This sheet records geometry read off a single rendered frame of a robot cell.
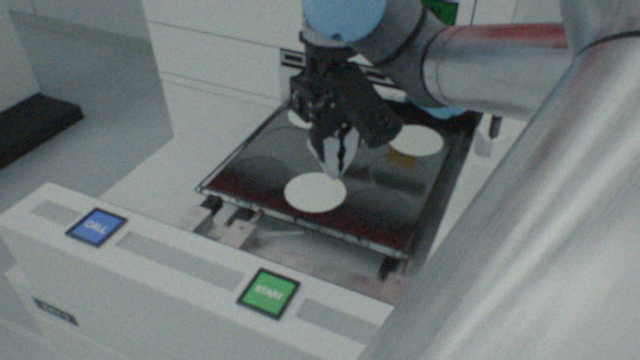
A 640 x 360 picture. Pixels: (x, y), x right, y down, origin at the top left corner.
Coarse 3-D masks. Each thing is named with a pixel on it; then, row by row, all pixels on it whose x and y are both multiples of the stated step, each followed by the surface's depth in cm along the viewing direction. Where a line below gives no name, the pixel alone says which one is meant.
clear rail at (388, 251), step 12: (204, 192) 80; (216, 192) 79; (240, 204) 77; (252, 204) 77; (276, 216) 75; (288, 216) 75; (312, 228) 73; (324, 228) 73; (348, 240) 71; (360, 240) 71; (384, 252) 70; (396, 252) 69
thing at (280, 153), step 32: (288, 128) 95; (256, 160) 86; (288, 160) 86; (352, 160) 86; (384, 160) 86; (416, 160) 86; (224, 192) 80; (256, 192) 80; (352, 192) 79; (384, 192) 80; (416, 192) 79; (352, 224) 74; (384, 224) 74
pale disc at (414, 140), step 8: (408, 128) 94; (416, 128) 94; (424, 128) 94; (400, 136) 92; (408, 136) 92; (416, 136) 92; (424, 136) 92; (432, 136) 92; (440, 136) 92; (392, 144) 90; (400, 144) 90; (408, 144) 90; (416, 144) 90; (424, 144) 90; (432, 144) 90; (440, 144) 90; (408, 152) 88; (416, 152) 88; (424, 152) 88; (432, 152) 88
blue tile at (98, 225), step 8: (96, 216) 66; (104, 216) 66; (80, 224) 64; (88, 224) 65; (96, 224) 65; (104, 224) 65; (112, 224) 65; (72, 232) 63; (80, 232) 63; (88, 232) 63; (96, 232) 63; (104, 232) 63; (96, 240) 62
